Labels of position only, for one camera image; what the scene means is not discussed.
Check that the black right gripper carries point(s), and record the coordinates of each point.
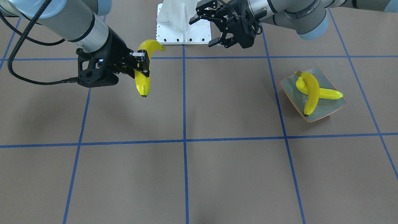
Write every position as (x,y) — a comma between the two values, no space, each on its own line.
(117,49)

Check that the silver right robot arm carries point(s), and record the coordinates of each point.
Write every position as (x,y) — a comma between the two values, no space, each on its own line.
(75,21)

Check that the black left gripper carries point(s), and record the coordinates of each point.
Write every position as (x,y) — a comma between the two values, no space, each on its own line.
(235,16)

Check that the small yellow banana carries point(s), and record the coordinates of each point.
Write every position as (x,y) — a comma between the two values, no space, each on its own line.
(324,92)

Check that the large yellow banana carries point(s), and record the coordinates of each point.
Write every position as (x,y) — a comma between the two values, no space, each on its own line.
(313,92)

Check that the white robot column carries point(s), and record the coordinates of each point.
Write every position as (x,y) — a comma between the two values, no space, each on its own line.
(173,26)

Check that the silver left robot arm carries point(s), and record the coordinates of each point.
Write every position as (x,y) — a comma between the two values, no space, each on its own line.
(308,17)

